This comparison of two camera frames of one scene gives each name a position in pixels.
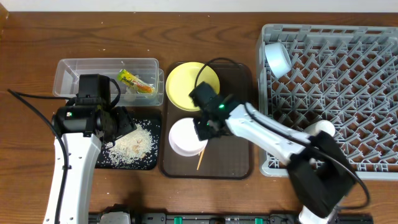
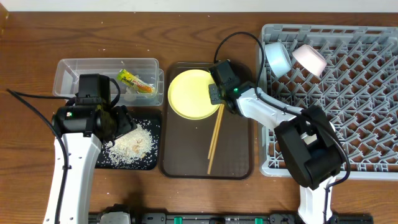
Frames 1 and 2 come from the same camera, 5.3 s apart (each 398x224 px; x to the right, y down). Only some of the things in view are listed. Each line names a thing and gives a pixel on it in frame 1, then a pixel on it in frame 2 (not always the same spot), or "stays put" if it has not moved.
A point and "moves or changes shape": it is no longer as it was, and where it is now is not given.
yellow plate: [181, 82] moves or changes shape
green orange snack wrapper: [132, 81] stays put
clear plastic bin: [141, 81] stays put
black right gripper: [203, 133] → [214, 99]
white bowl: [184, 139] → [310, 59]
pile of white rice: [132, 149] stays put
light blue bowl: [278, 58] stays put
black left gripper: [127, 124] stays put
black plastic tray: [138, 150] stays put
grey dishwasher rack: [346, 74] stays put
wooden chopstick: [201, 155] → [216, 139]
